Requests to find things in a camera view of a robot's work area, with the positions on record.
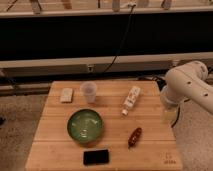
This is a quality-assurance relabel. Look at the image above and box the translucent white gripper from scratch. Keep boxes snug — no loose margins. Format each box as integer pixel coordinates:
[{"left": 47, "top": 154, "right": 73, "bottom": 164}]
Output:
[{"left": 162, "top": 103, "right": 180, "bottom": 126}]

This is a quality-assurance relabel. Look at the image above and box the dark red pepper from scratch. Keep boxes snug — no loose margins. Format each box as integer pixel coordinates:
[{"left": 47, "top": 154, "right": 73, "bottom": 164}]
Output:
[{"left": 128, "top": 127, "right": 142, "bottom": 148}]

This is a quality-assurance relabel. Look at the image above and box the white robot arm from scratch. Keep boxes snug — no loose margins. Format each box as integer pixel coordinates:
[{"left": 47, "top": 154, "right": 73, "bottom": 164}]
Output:
[{"left": 160, "top": 61, "right": 213, "bottom": 127}]

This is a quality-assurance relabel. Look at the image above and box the green ceramic bowl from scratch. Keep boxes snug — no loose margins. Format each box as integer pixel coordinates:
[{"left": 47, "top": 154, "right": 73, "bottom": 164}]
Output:
[{"left": 67, "top": 109, "right": 104, "bottom": 144}]

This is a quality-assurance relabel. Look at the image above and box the white plastic bottle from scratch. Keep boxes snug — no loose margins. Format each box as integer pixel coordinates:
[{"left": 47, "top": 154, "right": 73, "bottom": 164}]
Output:
[{"left": 122, "top": 86, "right": 141, "bottom": 116}]

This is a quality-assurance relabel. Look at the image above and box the translucent plastic cup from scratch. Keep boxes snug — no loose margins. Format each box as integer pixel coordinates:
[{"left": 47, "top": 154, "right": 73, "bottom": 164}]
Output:
[{"left": 80, "top": 81, "right": 97, "bottom": 103}]

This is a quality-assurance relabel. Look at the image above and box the black smartphone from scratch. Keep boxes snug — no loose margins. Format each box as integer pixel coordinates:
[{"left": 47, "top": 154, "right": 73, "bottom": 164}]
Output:
[{"left": 83, "top": 149, "right": 109, "bottom": 165}]

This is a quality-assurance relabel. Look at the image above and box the beige sponge block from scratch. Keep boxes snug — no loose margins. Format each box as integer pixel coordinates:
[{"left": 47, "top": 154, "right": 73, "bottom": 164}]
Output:
[{"left": 60, "top": 88, "right": 73, "bottom": 103}]

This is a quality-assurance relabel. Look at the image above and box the black hanging cable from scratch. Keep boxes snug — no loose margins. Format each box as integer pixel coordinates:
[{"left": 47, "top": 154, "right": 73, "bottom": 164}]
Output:
[{"left": 101, "top": 4, "right": 137, "bottom": 74}]

